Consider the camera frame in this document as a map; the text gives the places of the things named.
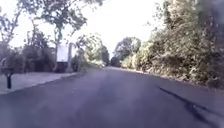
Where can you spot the round-crowned tree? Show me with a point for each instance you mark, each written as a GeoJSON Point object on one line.
{"type": "Point", "coordinates": [126, 48]}

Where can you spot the grey asphalt road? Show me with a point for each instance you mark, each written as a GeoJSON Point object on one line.
{"type": "Point", "coordinates": [106, 103]}

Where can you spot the white sign board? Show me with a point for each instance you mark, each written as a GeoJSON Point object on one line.
{"type": "Point", "coordinates": [62, 53]}

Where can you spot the group of leafy trees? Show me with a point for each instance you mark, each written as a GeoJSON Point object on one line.
{"type": "Point", "coordinates": [60, 16]}

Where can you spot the row of trees and bushes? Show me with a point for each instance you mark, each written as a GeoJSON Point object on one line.
{"type": "Point", "coordinates": [186, 50]}

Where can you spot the pale paved side path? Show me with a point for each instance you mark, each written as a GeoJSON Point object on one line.
{"type": "Point", "coordinates": [30, 80]}

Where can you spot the short dark post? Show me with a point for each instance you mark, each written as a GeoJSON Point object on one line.
{"type": "Point", "coordinates": [9, 81]}

